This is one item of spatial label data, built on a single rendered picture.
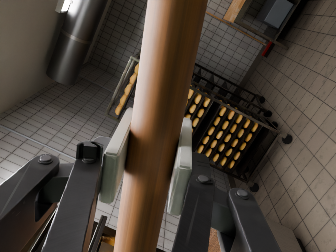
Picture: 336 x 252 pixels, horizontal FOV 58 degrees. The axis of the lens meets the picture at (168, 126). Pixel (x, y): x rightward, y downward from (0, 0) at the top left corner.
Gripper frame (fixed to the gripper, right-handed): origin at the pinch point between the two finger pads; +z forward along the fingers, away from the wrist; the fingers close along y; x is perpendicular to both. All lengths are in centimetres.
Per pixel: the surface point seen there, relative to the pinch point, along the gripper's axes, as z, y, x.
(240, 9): 415, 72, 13
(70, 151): 225, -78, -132
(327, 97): 261, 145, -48
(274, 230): 158, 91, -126
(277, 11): 430, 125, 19
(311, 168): 212, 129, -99
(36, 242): 117, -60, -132
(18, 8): 211, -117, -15
